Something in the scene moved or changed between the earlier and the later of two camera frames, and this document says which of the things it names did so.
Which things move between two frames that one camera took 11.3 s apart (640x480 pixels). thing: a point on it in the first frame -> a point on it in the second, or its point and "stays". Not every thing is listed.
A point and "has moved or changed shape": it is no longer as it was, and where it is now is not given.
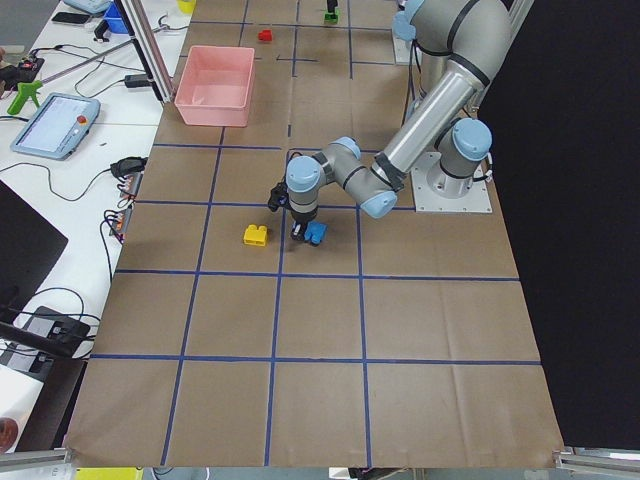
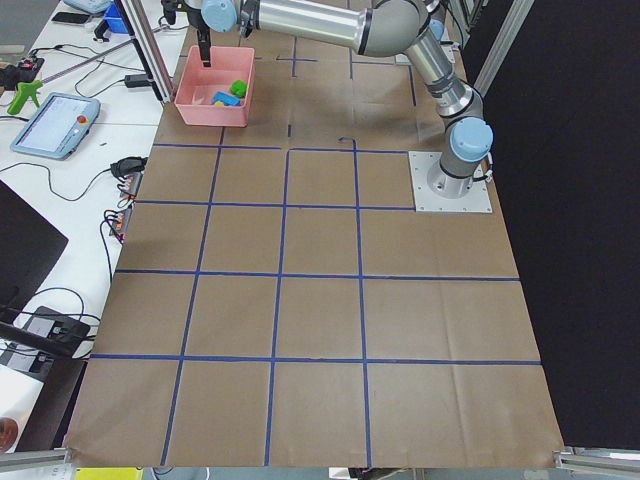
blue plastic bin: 115,19 stays
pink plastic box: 215,87 stays
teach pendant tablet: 59,126 stays
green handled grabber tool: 27,89 stays
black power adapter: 136,80 stays
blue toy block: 315,232 -> 226,99
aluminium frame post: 138,20 stays
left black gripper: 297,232 -> 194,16
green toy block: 330,18 has moved or changed shape
